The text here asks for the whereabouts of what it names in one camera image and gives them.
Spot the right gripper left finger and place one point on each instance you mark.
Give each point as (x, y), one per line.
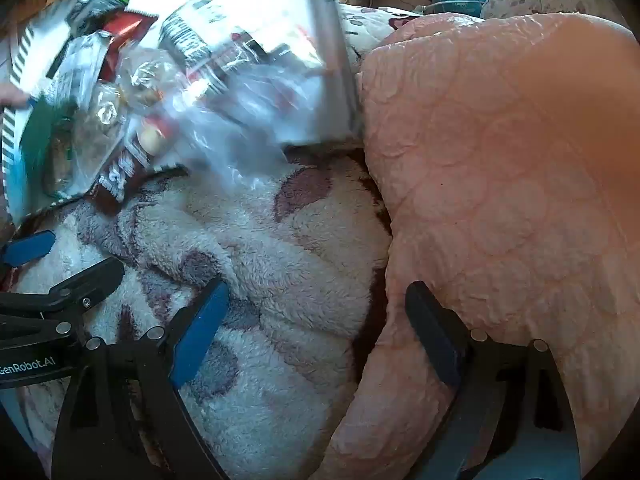
(97, 436)

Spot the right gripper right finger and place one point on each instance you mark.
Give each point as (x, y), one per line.
(510, 417)

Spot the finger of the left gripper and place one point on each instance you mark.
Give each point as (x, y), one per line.
(27, 249)
(81, 292)

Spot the green round biscuit packet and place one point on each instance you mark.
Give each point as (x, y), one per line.
(63, 147)

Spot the black chocolate wafer bar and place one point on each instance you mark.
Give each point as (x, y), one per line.
(124, 172)

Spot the white chevron-trimmed box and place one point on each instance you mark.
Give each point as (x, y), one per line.
(311, 29)

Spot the clear bag of nuts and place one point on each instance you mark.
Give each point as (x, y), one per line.
(146, 76)

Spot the clear plastic bag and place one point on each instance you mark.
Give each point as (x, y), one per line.
(234, 133)

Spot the dark red candy packet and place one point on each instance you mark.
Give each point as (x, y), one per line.
(125, 27)

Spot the dark green snack packet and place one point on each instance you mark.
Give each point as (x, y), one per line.
(87, 16)

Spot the white pink snack packet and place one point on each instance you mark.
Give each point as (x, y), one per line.
(208, 45)

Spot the person's left hand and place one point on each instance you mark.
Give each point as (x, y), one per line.
(12, 96)

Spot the floral fleece blanket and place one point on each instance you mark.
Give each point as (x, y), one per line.
(304, 256)

